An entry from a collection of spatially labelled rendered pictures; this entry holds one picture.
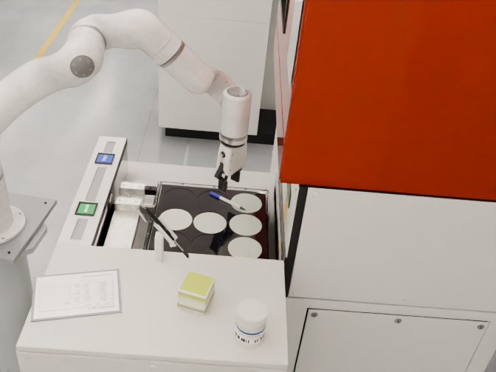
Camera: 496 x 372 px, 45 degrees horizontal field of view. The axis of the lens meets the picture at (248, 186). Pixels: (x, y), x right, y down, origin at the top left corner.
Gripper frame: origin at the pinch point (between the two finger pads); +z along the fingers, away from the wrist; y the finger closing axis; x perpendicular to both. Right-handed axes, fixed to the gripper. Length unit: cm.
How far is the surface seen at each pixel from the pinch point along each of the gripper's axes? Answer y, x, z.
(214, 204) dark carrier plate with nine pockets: -3.6, 2.5, 8.6
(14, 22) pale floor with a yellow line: 173, 341, 98
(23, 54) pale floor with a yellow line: 139, 287, 98
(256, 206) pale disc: 4.6, -8.3, 8.5
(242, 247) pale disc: -14.2, -16.0, 8.6
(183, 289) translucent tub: -48, -21, -5
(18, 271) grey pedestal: -49, 45, 30
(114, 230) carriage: -31.3, 19.3, 10.7
